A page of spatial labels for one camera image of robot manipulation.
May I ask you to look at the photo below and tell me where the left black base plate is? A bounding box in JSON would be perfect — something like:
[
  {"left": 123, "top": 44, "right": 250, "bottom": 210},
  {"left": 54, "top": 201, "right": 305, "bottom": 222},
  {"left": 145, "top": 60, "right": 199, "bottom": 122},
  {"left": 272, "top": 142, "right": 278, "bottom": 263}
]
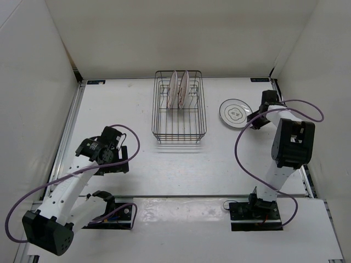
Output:
[{"left": 85, "top": 203, "right": 137, "bottom": 230}]

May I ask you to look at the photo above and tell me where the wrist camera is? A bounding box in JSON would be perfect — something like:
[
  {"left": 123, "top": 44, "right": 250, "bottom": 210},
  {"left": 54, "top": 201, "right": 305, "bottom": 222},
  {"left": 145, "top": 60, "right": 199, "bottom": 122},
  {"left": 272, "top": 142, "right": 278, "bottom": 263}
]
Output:
[
  {"left": 261, "top": 90, "right": 281, "bottom": 105},
  {"left": 99, "top": 126, "right": 122, "bottom": 148}
]

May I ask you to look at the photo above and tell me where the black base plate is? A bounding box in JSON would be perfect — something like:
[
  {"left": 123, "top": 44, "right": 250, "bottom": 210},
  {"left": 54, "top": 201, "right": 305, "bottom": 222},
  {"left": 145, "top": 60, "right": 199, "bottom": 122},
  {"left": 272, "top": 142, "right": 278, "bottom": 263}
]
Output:
[
  {"left": 229, "top": 201, "right": 283, "bottom": 232},
  {"left": 85, "top": 203, "right": 137, "bottom": 230}
]

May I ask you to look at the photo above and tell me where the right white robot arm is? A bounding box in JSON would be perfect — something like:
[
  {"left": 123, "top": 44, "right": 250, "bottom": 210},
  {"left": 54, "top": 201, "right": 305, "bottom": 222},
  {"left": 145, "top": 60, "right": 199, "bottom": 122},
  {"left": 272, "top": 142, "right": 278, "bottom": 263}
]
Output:
[{"left": 246, "top": 105, "right": 315, "bottom": 219}]

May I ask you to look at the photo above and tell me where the right blue corner label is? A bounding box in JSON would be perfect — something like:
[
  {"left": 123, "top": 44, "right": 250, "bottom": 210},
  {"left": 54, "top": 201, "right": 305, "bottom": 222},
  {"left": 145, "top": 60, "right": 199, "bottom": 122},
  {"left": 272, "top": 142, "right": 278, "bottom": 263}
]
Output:
[{"left": 250, "top": 77, "right": 270, "bottom": 82}]

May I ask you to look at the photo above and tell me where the wire dish rack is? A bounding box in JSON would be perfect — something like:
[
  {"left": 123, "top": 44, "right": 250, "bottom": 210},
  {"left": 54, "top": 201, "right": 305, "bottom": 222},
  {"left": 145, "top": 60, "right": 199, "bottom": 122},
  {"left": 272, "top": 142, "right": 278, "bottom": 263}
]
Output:
[{"left": 151, "top": 70, "right": 207, "bottom": 144}]

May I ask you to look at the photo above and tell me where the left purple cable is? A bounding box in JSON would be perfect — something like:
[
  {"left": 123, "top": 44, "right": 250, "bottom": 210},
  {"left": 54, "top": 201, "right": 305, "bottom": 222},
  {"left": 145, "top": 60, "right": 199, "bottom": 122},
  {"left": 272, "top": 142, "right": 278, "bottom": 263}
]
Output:
[{"left": 5, "top": 124, "right": 141, "bottom": 244}]

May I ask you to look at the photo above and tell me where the left blue corner label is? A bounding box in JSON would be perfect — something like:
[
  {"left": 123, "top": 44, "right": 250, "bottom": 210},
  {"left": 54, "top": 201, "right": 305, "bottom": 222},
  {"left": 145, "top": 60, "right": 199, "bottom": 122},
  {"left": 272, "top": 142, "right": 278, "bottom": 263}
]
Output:
[{"left": 87, "top": 80, "right": 106, "bottom": 85}]

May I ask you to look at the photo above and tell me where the black patterned white plate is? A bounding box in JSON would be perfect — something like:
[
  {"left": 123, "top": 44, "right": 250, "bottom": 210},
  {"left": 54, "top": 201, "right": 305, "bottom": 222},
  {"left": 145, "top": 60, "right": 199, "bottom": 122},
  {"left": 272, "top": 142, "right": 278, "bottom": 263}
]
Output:
[{"left": 219, "top": 99, "right": 253, "bottom": 129}]

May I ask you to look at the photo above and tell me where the red patterned plate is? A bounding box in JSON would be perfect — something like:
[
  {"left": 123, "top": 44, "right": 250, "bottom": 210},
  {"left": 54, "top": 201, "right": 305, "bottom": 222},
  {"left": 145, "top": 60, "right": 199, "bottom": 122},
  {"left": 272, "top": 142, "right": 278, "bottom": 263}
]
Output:
[
  {"left": 178, "top": 71, "right": 189, "bottom": 109},
  {"left": 166, "top": 71, "right": 178, "bottom": 109}
]

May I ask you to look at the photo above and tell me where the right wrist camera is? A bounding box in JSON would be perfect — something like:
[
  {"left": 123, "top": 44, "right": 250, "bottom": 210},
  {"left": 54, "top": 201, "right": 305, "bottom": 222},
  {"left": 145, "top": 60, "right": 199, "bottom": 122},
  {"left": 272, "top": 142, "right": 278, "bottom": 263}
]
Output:
[{"left": 261, "top": 90, "right": 281, "bottom": 105}]

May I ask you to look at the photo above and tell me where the blue corner label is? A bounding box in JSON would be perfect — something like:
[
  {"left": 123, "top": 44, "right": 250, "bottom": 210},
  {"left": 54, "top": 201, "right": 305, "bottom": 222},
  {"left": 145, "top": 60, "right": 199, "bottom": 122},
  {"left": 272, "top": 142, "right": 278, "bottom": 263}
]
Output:
[
  {"left": 87, "top": 80, "right": 106, "bottom": 85},
  {"left": 250, "top": 77, "right": 270, "bottom": 82}
]

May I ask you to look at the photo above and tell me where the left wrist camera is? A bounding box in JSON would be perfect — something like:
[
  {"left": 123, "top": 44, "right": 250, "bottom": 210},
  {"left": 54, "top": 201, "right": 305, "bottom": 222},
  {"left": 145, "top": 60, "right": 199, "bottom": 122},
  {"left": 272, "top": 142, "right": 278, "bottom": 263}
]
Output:
[{"left": 99, "top": 126, "right": 122, "bottom": 148}]

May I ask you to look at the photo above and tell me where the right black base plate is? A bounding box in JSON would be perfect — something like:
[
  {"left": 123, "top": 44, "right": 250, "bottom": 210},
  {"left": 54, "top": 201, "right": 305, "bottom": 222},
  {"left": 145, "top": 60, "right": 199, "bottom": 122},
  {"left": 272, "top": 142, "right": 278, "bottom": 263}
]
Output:
[{"left": 229, "top": 201, "right": 283, "bottom": 232}]

